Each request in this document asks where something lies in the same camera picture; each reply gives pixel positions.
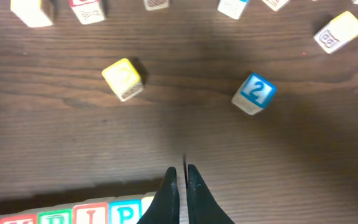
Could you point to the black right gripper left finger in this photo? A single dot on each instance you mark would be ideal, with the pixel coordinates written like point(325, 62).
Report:
point(165, 207)

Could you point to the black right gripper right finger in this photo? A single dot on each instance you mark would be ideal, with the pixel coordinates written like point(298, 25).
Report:
point(202, 207)

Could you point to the blue P wooden block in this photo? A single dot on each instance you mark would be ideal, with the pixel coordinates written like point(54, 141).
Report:
point(125, 210)

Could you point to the red I block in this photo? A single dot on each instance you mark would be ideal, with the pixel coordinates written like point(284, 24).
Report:
point(91, 213)

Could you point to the green R wooden block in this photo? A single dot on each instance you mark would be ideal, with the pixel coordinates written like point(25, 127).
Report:
point(55, 215)

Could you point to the red u block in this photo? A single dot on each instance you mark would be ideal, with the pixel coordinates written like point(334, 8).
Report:
point(20, 218)
point(88, 11)

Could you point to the yellow S wooden block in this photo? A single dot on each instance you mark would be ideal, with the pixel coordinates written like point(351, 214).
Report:
point(146, 201)

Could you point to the blue 2 wooden block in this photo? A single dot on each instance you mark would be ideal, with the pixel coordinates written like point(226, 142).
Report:
point(254, 95)

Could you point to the yellow block lower middle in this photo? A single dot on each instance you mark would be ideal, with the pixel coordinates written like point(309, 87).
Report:
point(123, 78)

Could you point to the blue T wooden block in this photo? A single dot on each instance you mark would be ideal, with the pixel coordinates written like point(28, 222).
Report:
point(232, 8)

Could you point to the green B wooden block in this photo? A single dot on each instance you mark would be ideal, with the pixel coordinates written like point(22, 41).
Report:
point(152, 5)

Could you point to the green Z wooden block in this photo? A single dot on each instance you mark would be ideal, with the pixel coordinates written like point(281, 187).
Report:
point(276, 5)

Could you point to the yellow block with picture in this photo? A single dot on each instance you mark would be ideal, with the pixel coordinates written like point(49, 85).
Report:
point(338, 32)

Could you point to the yellow O wooden block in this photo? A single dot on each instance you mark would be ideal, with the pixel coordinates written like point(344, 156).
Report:
point(34, 13)

